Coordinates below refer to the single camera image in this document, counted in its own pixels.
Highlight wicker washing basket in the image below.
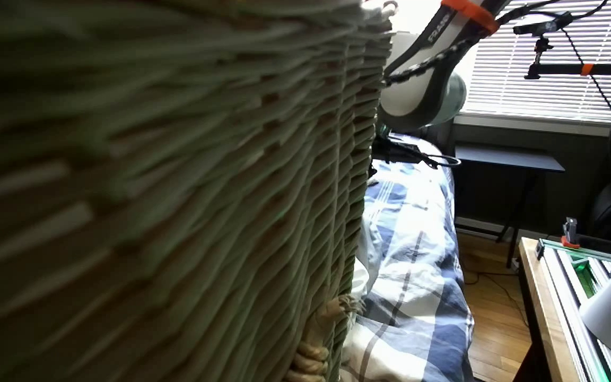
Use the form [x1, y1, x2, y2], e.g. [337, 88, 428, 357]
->
[0, 0, 397, 382]

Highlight black camera boom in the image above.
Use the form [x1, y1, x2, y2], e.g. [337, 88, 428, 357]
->
[525, 33, 611, 83]

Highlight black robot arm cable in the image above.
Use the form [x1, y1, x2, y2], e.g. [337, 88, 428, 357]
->
[383, 0, 611, 88]

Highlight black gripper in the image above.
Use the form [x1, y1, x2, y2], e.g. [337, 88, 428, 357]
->
[372, 136, 428, 165]

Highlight red clamp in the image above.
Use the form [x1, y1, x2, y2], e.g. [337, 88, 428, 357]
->
[561, 215, 582, 251]

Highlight thin black camera cable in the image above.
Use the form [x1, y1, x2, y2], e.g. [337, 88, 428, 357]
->
[558, 28, 611, 121]

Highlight light wooden table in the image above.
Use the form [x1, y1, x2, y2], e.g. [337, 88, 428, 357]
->
[517, 235, 593, 382]

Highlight black camera on stand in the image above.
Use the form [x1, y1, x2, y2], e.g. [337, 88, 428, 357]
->
[512, 10, 575, 39]

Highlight blue white plaid duvet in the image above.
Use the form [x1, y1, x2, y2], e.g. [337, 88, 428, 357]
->
[337, 133, 477, 382]

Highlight white window blinds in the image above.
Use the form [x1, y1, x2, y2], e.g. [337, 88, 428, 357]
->
[460, 0, 611, 128]

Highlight black side table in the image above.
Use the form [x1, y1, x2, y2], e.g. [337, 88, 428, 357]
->
[453, 143, 568, 267]

